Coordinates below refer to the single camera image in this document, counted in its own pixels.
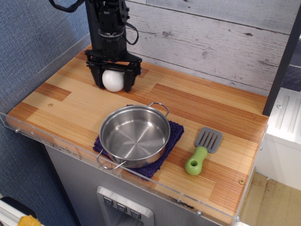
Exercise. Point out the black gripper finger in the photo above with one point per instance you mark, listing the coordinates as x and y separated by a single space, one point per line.
97 73
129 80

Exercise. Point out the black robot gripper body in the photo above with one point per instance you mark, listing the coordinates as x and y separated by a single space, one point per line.
112 55

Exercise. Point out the white toy mushroom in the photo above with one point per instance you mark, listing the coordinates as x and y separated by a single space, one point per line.
113 80

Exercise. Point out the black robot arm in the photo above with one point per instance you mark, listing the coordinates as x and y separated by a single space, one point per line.
107 20

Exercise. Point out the stainless steel pot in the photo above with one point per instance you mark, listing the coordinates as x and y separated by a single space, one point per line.
134 136

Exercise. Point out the purple cloth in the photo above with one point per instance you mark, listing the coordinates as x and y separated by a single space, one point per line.
174 135

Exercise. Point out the clear acrylic guard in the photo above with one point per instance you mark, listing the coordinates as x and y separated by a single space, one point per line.
65 109

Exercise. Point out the green grey toy spatula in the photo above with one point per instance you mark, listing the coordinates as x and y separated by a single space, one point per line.
206 142

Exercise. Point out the grey toy fridge cabinet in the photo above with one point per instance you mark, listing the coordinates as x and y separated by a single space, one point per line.
176 198

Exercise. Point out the silver dispenser panel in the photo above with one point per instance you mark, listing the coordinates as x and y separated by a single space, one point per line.
118 210

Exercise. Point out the black yellow object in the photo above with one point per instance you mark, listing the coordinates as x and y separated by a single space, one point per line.
14 213

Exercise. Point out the white side cabinet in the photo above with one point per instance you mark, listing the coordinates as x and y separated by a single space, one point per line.
279 156

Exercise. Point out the dark right post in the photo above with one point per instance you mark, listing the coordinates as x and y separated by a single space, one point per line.
284 63

